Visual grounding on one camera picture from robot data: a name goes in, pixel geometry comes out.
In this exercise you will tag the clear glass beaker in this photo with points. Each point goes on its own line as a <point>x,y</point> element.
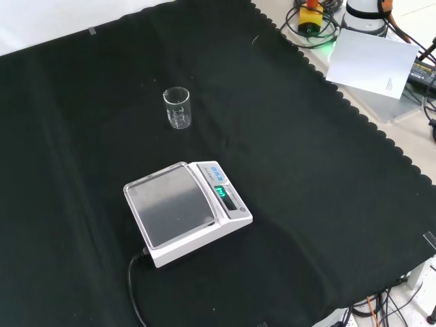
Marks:
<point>177,112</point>

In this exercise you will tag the white electronic balance steel pan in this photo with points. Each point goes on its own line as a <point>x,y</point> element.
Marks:
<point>173,204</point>

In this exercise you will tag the black bench cloth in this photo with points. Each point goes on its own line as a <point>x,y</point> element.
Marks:
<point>306,170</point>

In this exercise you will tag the yellow stop button box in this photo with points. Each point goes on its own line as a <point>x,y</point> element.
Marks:
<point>309,18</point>

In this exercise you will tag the grey tape piece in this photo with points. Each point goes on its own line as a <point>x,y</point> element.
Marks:
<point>92,31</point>

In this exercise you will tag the black power adapter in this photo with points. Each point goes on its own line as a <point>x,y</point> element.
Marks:
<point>422,73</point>

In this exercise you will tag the clear tape strip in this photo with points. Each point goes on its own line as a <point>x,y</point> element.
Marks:
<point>430,241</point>

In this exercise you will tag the white bench leg bracket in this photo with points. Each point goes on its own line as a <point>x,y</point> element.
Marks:
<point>420,270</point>

